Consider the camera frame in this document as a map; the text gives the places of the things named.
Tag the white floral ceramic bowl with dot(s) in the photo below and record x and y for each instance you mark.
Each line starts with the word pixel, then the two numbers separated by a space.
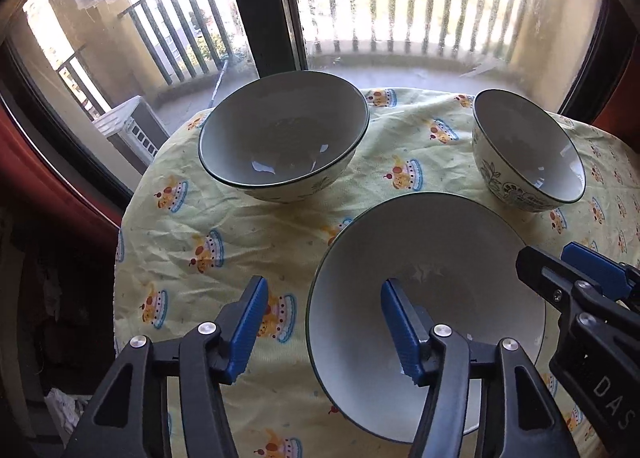
pixel 450 258
pixel 540 153
pixel 280 128

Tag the black window frame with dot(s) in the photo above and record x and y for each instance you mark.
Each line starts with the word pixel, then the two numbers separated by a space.
pixel 260 13

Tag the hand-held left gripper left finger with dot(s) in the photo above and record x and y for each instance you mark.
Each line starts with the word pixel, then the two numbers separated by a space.
pixel 247 328

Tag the white air conditioner unit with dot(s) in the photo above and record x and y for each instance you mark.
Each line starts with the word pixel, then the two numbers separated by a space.
pixel 125 121

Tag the red curtain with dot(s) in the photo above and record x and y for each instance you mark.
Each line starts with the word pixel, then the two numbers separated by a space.
pixel 40 173
pixel 622 123

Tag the white crumpled paper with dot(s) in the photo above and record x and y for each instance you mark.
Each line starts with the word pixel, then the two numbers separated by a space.
pixel 65 405

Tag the white pipe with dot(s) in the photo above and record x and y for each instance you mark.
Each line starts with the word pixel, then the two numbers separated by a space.
pixel 220 81

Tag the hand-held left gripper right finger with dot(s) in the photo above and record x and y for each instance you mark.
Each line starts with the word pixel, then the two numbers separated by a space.
pixel 400 333

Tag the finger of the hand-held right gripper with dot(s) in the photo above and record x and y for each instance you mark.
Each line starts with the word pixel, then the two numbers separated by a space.
pixel 592 263
pixel 542 268

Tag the yellow printed tablecloth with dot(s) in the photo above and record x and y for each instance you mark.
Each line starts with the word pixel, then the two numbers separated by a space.
pixel 225 198

